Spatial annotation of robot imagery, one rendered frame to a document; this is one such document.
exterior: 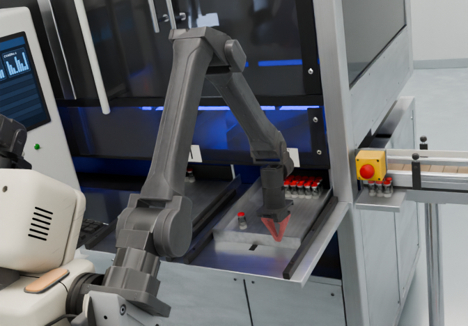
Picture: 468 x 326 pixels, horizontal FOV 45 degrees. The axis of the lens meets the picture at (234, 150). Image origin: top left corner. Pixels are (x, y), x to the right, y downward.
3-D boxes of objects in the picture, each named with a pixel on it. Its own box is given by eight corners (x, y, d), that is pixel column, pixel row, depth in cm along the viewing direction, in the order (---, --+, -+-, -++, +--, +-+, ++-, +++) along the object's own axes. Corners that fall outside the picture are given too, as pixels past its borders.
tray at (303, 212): (260, 186, 186) (259, 176, 185) (337, 190, 174) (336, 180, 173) (214, 239, 159) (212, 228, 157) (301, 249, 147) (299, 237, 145)
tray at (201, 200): (177, 178, 203) (175, 170, 202) (241, 182, 191) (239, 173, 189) (120, 226, 175) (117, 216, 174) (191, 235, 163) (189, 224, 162)
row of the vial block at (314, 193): (266, 193, 180) (264, 180, 179) (320, 196, 172) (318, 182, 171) (263, 196, 179) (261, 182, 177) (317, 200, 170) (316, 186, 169)
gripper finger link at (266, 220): (297, 235, 150) (294, 202, 148) (286, 246, 144) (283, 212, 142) (274, 233, 154) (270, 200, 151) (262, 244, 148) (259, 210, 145)
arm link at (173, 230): (165, 10, 105) (213, 5, 101) (196, 48, 117) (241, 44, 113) (110, 247, 91) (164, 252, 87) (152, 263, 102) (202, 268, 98)
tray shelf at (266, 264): (166, 182, 206) (165, 177, 205) (355, 196, 173) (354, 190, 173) (79, 253, 167) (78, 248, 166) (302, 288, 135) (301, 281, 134)
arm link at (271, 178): (255, 166, 142) (277, 166, 139) (265, 158, 148) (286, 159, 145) (258, 192, 143) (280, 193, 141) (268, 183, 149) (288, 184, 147)
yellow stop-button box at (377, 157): (363, 169, 167) (361, 147, 164) (387, 171, 164) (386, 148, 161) (356, 180, 161) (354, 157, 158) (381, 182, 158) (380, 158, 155)
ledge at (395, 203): (367, 187, 177) (366, 182, 176) (409, 190, 171) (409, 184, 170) (355, 209, 166) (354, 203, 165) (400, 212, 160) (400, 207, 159)
